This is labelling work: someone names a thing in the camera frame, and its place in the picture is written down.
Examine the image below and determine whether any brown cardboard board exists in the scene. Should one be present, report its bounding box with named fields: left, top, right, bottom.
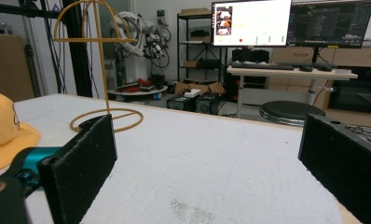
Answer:
left=0, top=33, right=35, bottom=103

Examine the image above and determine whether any yellow bucket hat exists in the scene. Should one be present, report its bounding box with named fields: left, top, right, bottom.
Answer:
left=0, top=87, right=41, bottom=176

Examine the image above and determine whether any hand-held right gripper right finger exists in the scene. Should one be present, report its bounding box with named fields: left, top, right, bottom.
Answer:
left=297, top=113, right=371, bottom=224

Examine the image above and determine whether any monitor with white screen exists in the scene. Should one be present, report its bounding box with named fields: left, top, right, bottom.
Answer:
left=211, top=0, right=293, bottom=48

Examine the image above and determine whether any round white platform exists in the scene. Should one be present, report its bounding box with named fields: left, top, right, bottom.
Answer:
left=107, top=85, right=169, bottom=98

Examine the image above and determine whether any black computer case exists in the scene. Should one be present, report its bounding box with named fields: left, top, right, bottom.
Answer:
left=195, top=92, right=221, bottom=116
left=167, top=92, right=197, bottom=112

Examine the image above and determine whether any monitor with dark screen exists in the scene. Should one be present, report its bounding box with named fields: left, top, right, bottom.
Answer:
left=287, top=0, right=371, bottom=49

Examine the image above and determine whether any black cable bundle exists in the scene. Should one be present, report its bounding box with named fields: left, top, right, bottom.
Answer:
left=345, top=124, right=371, bottom=147

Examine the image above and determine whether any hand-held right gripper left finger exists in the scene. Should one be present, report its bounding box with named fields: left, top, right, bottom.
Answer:
left=37, top=114, right=118, bottom=224

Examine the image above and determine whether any light wooden desk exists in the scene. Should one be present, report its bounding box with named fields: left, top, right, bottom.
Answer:
left=226, top=64, right=359, bottom=119

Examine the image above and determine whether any black metal frame stand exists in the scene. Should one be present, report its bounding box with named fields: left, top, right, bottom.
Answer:
left=0, top=0, right=93, bottom=98

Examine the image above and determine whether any golden wire hat stand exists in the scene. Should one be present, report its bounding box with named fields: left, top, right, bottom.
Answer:
left=52, top=0, right=144, bottom=133

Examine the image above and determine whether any open cardboard box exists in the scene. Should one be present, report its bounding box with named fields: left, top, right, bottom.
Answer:
left=173, top=80, right=226, bottom=96

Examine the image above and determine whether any light wooden cabinet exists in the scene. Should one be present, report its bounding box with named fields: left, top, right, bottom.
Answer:
left=268, top=46, right=371, bottom=119

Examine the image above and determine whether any white covered robot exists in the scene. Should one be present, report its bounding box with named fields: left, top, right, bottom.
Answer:
left=108, top=11, right=172, bottom=91

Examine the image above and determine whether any black round stool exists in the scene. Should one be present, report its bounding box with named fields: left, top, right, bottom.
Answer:
left=259, top=100, right=327, bottom=127

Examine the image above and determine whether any black metal shelf rack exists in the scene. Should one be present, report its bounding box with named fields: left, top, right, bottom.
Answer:
left=176, top=12, right=228, bottom=84

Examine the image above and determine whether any black keyboard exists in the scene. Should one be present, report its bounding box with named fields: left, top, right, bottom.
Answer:
left=230, top=61, right=295, bottom=71

